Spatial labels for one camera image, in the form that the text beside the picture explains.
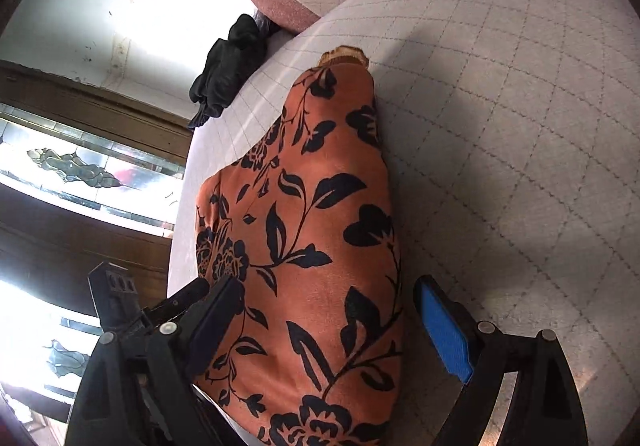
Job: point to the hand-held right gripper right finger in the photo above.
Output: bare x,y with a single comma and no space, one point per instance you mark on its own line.
445,331

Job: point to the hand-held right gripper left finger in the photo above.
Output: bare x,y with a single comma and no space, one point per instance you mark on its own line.
220,316

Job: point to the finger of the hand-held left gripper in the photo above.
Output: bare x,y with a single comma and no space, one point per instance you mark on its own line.
187,295
112,291

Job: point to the orange black floral garment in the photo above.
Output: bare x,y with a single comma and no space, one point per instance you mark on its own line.
320,236

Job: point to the decorative glass door pane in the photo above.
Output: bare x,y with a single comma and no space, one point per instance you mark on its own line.
50,341
75,171

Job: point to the brown wooden door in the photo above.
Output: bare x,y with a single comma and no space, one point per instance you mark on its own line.
75,96

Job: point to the white quilted bed mat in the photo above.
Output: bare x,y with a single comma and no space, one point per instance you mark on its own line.
500,126

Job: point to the black cloth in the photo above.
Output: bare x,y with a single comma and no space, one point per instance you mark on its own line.
225,71

